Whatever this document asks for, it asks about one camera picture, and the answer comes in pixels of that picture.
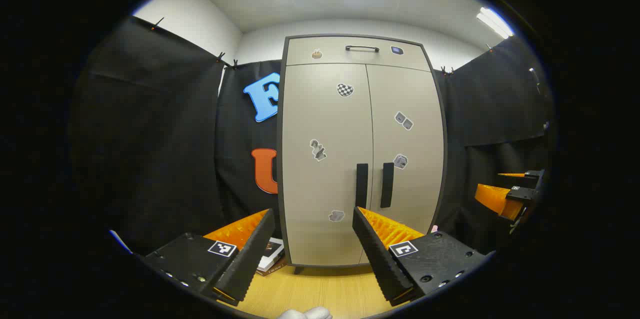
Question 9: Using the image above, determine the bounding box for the grey cabinet drawer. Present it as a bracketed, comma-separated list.
[286, 36, 432, 72]

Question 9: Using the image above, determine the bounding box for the grey double-door shoe cabinet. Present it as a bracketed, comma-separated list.
[276, 34, 448, 275]

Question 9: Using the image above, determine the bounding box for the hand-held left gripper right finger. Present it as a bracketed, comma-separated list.
[352, 206, 490, 308]

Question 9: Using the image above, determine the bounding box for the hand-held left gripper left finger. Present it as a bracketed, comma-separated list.
[142, 208, 277, 307]

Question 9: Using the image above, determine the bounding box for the black backdrop cloth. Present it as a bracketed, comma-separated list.
[70, 15, 556, 260]

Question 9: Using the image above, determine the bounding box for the narrow ceiling light panel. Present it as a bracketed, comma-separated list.
[476, 7, 514, 40]

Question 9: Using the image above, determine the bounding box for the brown book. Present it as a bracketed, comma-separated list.
[256, 259, 287, 277]

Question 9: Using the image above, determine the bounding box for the grey cabinet door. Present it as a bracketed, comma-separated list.
[365, 65, 445, 265]
[281, 63, 373, 266]

